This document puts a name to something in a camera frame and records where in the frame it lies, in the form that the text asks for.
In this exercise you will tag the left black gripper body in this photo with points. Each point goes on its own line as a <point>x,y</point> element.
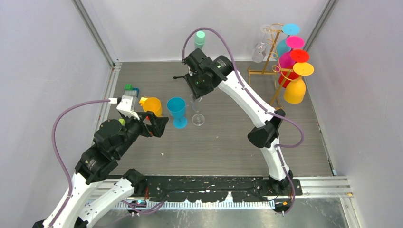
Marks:
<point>144,131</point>

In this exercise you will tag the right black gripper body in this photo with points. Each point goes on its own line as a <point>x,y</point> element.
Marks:
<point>198,88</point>

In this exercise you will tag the orange wine glass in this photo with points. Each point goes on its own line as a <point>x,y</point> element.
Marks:
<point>296,89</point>
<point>154,105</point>

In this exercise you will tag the blue wine glass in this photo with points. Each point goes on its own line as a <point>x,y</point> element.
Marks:
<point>177,109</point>

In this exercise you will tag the clear wine glass front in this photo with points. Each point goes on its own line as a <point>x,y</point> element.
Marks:
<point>195,103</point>

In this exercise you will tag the clear wine glass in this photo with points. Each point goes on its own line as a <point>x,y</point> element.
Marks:
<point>195,103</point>
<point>259,51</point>

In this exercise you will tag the red wine glass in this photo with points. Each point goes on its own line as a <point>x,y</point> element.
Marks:
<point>296,59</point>

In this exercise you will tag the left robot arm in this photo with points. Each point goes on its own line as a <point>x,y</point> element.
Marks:
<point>111,141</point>

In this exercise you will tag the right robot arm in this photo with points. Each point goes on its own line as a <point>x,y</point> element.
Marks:
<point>266,119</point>

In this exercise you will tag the clear wine glass back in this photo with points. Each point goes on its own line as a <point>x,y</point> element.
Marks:
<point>259,51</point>

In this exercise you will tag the magenta wine glass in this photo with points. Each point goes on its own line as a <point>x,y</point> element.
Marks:
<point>294,42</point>

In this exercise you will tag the cyan wine glass back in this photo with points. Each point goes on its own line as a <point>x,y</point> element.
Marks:
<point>289,29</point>

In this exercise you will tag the lime green small block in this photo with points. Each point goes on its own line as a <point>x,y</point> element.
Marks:
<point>121,121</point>

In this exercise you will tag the blue toy block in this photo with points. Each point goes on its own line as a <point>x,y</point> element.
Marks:
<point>134,92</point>

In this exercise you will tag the green toy block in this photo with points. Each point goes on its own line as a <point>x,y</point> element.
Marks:
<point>128,87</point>

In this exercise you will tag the mint green microphone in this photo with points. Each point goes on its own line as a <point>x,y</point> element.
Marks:
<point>199,39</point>

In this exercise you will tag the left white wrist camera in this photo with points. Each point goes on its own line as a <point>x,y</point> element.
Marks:
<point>126,107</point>

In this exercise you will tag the gold wire glass rack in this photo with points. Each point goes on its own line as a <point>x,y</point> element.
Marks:
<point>271,66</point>

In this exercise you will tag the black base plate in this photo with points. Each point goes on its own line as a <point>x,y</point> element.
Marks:
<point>214,188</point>

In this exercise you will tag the aluminium frame rail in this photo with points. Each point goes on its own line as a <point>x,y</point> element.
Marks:
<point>312,187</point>

